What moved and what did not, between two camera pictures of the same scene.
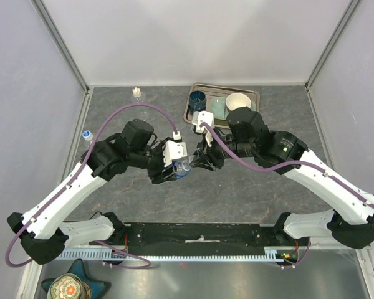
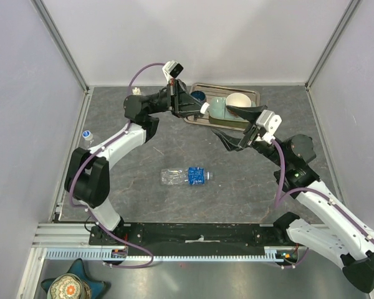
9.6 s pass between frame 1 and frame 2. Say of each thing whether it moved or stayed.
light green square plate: stayed
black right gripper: moved
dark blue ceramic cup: stayed
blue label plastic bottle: moved
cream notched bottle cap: stayed
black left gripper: moved
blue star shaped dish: stayed
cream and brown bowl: stayed
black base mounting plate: stayed
